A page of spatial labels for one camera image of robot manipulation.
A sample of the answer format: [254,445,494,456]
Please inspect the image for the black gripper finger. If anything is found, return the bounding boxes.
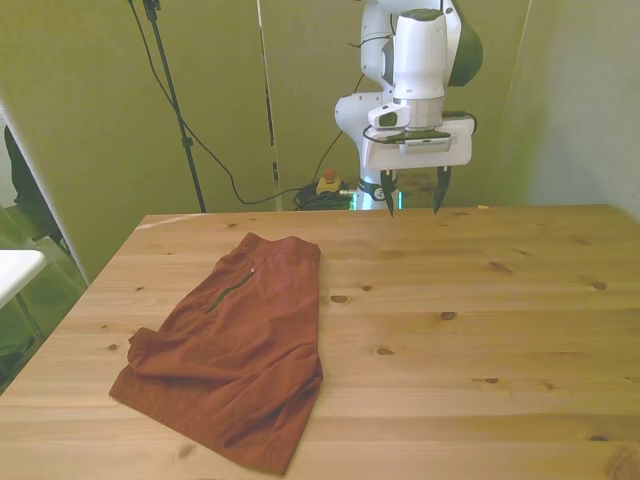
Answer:
[431,165,453,216]
[379,169,397,218]

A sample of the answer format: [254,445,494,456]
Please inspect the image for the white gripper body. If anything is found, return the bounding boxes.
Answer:
[360,114,475,172]

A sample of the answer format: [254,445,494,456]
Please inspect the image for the rust red shorts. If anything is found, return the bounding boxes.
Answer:
[108,232,325,477]

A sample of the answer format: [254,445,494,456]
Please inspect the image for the yellow emergency stop button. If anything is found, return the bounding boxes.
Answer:
[316,169,343,198]

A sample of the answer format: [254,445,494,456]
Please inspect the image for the black tripod stand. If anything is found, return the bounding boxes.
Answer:
[141,0,208,214]

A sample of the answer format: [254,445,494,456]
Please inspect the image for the white side table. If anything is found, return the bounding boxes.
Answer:
[0,249,48,312]

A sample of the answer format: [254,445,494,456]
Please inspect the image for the coiled dark cable bundle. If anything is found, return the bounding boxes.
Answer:
[292,182,359,212]

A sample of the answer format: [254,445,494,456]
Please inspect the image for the thin black cable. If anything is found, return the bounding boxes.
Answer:
[317,130,351,181]

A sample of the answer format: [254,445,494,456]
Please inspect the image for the long black cable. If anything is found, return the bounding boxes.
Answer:
[127,0,321,206]

